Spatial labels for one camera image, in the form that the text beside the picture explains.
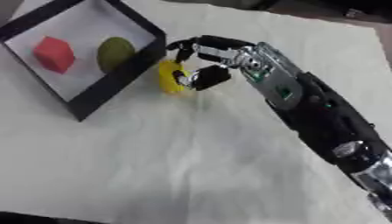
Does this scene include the red block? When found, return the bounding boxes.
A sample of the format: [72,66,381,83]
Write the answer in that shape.
[31,36,77,74]

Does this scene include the yellow toy block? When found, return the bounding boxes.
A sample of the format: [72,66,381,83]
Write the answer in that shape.
[156,59,192,95]

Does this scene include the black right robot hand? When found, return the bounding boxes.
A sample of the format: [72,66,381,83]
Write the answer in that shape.
[165,34,257,92]

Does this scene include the black box with white inside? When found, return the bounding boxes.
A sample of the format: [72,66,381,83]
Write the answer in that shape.
[0,0,169,123]

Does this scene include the olive green toy fruit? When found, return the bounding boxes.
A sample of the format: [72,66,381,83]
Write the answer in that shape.
[96,36,138,74]

